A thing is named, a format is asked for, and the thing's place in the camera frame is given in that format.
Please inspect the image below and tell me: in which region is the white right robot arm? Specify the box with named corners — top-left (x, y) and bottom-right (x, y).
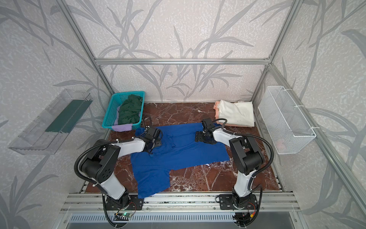
top-left (195, 118), bottom-right (271, 210)

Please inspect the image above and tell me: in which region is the pink folded t shirt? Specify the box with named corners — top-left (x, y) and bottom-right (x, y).
top-left (214, 101), bottom-right (252, 128)

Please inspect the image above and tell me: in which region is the teal plastic laundry basket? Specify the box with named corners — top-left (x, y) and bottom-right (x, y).
top-left (102, 91), bottom-right (145, 131)

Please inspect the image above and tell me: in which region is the cream folded t shirt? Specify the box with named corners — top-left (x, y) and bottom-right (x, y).
top-left (218, 99), bottom-right (255, 128)

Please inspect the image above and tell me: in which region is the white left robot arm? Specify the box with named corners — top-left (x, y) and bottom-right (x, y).
top-left (74, 127), bottom-right (163, 209)

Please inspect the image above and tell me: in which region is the horizontal aluminium frame bar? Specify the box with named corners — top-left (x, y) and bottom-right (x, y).
top-left (94, 58), bottom-right (269, 65)

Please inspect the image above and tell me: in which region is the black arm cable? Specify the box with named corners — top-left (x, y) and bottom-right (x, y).
top-left (213, 118), bottom-right (275, 227)
top-left (73, 114), bottom-right (153, 228)

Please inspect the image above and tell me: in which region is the green circuit board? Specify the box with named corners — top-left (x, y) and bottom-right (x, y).
top-left (113, 211), bottom-right (135, 221)

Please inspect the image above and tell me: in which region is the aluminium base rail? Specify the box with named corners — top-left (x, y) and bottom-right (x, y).
top-left (60, 192), bottom-right (301, 213)

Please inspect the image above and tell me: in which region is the white wire mesh basket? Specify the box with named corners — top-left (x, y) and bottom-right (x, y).
top-left (258, 86), bottom-right (316, 155)

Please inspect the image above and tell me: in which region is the purple t shirt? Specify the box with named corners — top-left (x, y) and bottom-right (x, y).
top-left (112, 107), bottom-right (141, 132)

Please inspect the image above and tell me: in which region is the dark green t shirt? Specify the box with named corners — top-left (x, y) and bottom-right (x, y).
top-left (118, 94), bottom-right (143, 125)

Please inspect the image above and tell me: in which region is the blue t shirt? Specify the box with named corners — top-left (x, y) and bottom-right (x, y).
top-left (131, 123), bottom-right (230, 198)

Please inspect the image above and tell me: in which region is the clear plastic wall tray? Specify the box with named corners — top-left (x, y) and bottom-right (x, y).
top-left (8, 89), bottom-right (93, 155)

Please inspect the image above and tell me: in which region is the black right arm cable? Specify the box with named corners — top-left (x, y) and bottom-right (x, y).
top-left (213, 118), bottom-right (275, 227)

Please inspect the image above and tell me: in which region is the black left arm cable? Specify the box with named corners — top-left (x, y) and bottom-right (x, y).
top-left (73, 114), bottom-right (153, 228)

